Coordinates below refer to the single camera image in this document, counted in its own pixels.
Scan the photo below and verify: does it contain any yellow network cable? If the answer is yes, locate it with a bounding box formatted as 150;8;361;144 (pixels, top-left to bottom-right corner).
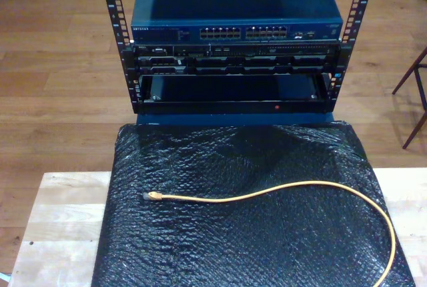
142;181;397;287

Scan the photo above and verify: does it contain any dark wooden chair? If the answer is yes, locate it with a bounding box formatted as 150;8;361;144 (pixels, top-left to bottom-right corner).
392;46;427;150

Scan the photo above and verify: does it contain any blue network switch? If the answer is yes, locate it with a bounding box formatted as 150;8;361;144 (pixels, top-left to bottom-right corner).
130;0;344;45

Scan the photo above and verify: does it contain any black bubble wrap mat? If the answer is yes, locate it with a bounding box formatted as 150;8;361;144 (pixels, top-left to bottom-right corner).
91;120;416;287

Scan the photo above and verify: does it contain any blue rack base board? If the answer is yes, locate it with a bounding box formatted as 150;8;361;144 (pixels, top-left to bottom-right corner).
135;111;336;127

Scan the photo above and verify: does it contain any black rack server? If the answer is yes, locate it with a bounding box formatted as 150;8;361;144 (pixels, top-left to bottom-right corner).
121;43;351;76

